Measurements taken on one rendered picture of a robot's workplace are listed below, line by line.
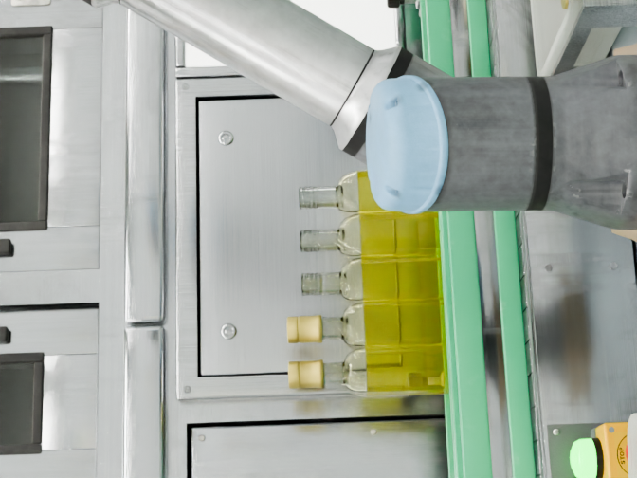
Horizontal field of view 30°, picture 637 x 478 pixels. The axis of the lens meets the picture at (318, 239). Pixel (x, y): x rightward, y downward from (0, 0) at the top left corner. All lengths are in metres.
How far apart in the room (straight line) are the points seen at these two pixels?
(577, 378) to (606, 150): 0.44
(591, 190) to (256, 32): 0.35
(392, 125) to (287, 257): 0.70
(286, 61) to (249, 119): 0.60
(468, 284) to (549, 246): 0.10
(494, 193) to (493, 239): 0.41
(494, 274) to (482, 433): 0.19
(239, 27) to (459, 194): 0.28
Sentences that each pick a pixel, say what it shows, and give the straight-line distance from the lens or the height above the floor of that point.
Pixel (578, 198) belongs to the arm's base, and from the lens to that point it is 1.02.
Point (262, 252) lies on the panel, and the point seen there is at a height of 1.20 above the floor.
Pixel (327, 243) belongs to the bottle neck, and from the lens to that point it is 1.53.
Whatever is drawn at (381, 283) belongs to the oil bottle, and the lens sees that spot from 1.50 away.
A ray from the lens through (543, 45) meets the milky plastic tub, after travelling 1.51.
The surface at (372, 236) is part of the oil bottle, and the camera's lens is 1.51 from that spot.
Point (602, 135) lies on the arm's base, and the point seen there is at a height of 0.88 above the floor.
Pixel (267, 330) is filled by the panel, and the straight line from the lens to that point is 1.64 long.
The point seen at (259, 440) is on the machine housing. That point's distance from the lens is 1.66.
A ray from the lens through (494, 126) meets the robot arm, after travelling 0.99.
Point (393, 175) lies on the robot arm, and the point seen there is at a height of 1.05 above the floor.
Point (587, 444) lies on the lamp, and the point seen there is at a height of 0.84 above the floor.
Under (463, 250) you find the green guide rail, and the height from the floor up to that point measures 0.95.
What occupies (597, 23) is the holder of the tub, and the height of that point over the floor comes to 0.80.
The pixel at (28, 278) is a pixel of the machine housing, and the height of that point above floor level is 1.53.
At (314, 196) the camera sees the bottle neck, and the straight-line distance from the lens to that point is 1.54.
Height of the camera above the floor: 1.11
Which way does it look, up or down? level
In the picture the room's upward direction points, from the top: 92 degrees counter-clockwise
